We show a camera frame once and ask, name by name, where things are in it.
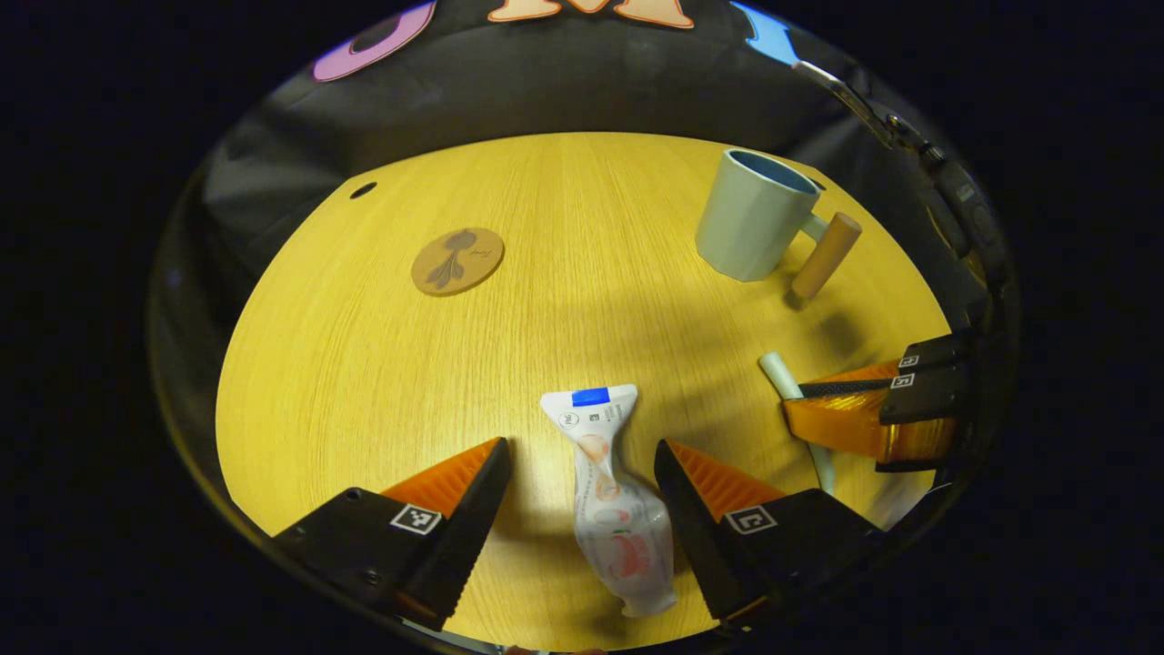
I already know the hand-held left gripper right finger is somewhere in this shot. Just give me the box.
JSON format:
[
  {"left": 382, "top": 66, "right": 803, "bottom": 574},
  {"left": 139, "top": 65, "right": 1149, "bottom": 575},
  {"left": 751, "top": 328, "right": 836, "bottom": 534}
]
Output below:
[{"left": 653, "top": 438, "right": 889, "bottom": 630}]

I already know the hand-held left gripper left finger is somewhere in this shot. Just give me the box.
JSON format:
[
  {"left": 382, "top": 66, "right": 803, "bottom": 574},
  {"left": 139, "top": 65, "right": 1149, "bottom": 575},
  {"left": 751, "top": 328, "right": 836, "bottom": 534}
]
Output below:
[{"left": 271, "top": 437, "right": 513, "bottom": 633}]

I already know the white toothpaste tube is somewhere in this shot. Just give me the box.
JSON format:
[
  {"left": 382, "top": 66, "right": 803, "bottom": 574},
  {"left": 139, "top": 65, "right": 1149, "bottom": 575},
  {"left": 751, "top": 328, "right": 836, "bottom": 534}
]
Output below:
[{"left": 540, "top": 384, "right": 678, "bottom": 620}]

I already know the pale green toothbrush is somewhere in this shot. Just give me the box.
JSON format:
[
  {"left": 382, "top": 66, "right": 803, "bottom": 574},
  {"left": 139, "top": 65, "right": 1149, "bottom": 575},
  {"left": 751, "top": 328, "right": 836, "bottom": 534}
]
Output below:
[{"left": 759, "top": 352, "right": 838, "bottom": 497}]

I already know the pale green cup wooden handle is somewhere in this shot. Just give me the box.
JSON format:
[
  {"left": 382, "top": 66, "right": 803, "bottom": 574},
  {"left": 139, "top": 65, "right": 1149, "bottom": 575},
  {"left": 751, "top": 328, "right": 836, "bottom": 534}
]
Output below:
[{"left": 696, "top": 148, "right": 863, "bottom": 301}]

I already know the round brown coaster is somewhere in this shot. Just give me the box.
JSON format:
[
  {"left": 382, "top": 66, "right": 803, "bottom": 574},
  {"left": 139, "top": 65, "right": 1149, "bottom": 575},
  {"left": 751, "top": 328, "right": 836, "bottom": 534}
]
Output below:
[{"left": 410, "top": 227, "right": 506, "bottom": 297}]

